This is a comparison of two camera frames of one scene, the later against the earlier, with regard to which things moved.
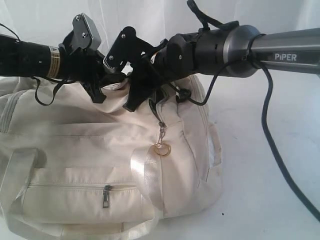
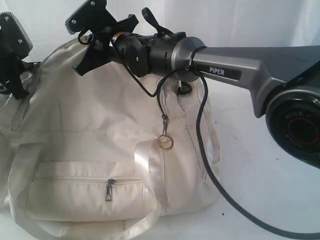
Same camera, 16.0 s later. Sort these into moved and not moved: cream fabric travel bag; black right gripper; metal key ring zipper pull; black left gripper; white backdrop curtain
Moved: metal key ring zipper pull; black right gripper; black left gripper
Not moved: white backdrop curtain; cream fabric travel bag
